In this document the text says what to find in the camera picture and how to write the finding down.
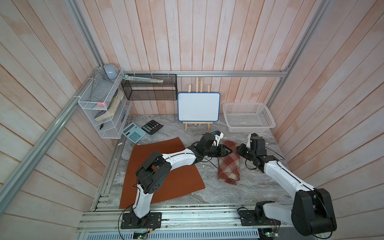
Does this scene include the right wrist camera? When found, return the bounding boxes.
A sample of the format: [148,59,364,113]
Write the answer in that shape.
[246,134,252,148]

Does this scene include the black mesh wall basket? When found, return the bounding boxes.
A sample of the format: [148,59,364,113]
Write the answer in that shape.
[121,73,178,101]

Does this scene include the white wire shelf rack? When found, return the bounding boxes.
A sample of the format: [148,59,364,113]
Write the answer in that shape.
[78,67,133,139]

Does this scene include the white plastic basket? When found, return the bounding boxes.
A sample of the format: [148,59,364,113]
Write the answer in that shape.
[223,103,276,134]

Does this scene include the teal calculator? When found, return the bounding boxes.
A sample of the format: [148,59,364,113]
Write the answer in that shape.
[122,123,146,144]

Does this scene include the black calculator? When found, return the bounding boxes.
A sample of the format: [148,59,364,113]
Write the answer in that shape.
[142,120,163,135]

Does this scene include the rust orange skirt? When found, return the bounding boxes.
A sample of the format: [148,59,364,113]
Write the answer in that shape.
[119,137,206,210]

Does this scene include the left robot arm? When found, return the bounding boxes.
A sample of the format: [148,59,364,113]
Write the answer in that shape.
[131,131,233,220]

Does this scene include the book on shelf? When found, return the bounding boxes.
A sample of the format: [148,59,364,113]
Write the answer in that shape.
[95,89,125,122]

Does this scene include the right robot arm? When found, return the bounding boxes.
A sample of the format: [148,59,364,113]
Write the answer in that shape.
[237,134,337,236]

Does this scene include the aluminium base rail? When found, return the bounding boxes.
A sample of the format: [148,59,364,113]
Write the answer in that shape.
[75,204,325,233]

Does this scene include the pale green ruler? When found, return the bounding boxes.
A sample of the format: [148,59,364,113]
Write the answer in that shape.
[123,74,164,84]

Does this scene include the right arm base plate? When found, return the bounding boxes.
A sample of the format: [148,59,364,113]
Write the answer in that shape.
[237,207,281,227]

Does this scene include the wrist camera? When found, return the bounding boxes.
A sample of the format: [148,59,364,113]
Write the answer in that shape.
[212,131,224,147]
[246,134,252,148]

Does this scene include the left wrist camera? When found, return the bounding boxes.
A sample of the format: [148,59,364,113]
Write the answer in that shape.
[212,131,224,147]

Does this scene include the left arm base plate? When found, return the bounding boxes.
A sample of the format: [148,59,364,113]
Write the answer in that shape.
[121,212,162,230]

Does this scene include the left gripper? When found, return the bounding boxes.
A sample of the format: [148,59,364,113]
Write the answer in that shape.
[204,144,233,158]

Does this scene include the grey computer mouse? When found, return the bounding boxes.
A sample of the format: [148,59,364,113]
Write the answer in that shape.
[104,64,119,81]

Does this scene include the red plaid skirt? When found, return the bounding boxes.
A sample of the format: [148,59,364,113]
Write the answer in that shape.
[218,140,241,185]

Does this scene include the white board blue frame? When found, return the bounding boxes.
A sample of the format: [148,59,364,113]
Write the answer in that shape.
[178,93,221,122]

